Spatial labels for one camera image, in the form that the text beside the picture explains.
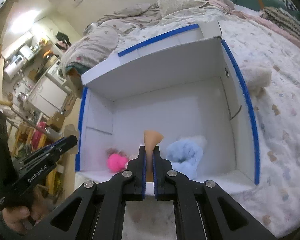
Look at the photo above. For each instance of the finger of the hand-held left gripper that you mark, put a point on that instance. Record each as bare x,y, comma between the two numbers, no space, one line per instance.
67,143

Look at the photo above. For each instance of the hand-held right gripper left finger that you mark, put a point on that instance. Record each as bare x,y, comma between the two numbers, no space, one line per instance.
143,180

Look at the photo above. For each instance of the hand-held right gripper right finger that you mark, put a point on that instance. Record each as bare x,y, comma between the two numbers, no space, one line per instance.
155,180

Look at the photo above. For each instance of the pink plush ball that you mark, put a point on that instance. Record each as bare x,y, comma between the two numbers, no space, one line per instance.
116,162

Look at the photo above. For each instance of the light blue fluffy cloth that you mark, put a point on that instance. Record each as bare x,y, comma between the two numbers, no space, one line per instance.
182,153

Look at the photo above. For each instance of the tan sock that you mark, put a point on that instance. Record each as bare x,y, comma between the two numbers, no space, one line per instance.
152,140

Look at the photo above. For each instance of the blue and white cardboard box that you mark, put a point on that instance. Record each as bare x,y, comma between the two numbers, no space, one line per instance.
177,110

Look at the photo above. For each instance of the person's left forearm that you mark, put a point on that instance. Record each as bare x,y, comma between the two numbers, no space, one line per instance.
0,230

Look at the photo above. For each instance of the person's left hand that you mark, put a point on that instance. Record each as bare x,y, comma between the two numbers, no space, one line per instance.
15,216

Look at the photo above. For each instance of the brown cardboard box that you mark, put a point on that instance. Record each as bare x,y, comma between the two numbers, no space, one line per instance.
57,121

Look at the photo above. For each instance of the wooden rack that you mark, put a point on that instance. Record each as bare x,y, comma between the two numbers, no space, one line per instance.
22,132

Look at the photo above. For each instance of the white kitchen cabinet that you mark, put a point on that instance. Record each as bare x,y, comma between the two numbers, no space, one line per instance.
47,96

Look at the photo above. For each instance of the white washing machine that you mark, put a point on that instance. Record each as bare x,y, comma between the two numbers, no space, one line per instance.
56,73

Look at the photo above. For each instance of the dark hanging clothes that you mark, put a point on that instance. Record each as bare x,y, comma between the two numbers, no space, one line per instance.
63,38

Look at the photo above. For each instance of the beige printed duvet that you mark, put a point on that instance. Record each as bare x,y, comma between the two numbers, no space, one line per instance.
100,42

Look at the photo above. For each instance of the cream fluffy cloth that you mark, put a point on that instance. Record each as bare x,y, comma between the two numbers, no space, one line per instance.
256,77

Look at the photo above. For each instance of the cream fluffy pillow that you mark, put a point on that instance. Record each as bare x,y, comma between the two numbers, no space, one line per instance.
180,1

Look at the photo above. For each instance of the pink bed sheet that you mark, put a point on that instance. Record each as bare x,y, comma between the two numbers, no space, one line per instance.
265,25

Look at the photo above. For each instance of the brown knitted patterned blanket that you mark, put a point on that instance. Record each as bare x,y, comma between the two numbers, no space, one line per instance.
287,22

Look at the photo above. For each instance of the white wall shelf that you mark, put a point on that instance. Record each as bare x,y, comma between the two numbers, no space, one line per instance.
80,0

